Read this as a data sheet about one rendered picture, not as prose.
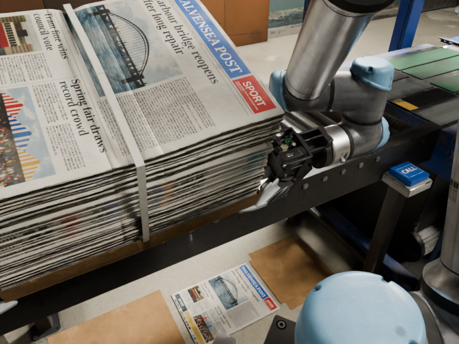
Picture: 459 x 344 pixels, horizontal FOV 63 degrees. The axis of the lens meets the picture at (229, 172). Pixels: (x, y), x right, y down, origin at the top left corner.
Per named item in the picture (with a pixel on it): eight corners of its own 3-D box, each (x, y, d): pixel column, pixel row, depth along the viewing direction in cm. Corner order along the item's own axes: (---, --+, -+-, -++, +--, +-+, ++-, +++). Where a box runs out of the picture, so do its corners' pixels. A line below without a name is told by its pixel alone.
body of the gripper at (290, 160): (263, 133, 65) (317, 117, 70) (252, 162, 72) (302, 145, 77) (285, 167, 62) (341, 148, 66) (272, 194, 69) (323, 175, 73)
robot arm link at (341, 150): (319, 140, 79) (341, 171, 75) (301, 146, 77) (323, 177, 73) (333, 117, 73) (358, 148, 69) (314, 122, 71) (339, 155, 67)
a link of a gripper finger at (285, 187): (253, 190, 65) (279, 161, 70) (251, 195, 67) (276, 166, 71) (275, 206, 64) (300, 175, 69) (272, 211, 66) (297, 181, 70)
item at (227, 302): (199, 352, 141) (199, 350, 140) (171, 295, 161) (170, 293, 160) (280, 309, 155) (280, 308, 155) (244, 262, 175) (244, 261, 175)
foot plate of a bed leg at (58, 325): (29, 347, 142) (28, 346, 141) (24, 318, 152) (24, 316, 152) (65, 332, 147) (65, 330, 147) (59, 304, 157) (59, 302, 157)
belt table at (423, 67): (445, 162, 119) (457, 134, 113) (314, 88, 165) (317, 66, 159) (561, 112, 147) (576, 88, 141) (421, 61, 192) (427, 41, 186)
